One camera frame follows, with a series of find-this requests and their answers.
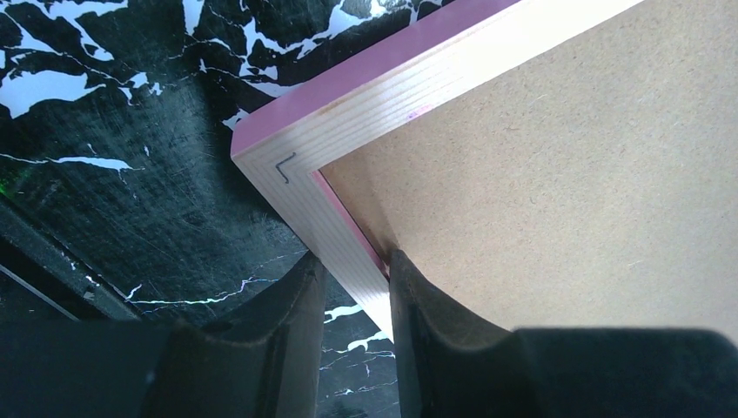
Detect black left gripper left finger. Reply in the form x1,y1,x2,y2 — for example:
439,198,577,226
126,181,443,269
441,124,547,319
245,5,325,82
1,253,327,417

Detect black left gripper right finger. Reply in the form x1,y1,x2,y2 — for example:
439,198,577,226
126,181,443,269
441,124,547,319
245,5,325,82
389,250,737,417

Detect pink picture frame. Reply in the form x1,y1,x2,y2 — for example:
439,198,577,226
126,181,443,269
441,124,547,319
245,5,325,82
231,1,737,339

